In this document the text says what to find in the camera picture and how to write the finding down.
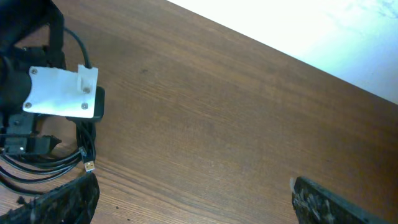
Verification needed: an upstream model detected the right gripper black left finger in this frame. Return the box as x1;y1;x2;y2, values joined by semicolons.
1;172;100;224

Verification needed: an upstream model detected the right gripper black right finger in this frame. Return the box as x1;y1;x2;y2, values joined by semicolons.
290;176;388;224

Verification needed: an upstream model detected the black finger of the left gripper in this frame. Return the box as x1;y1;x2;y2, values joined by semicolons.
26;135;61;155

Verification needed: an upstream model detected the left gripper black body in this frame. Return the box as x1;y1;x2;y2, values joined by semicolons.
1;111;38;154

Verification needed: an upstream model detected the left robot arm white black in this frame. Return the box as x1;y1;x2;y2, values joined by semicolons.
1;0;66;156

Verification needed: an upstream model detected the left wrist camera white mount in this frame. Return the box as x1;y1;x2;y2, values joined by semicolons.
23;65;105;121

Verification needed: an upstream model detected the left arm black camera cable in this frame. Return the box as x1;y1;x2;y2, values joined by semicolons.
63;27;93;69

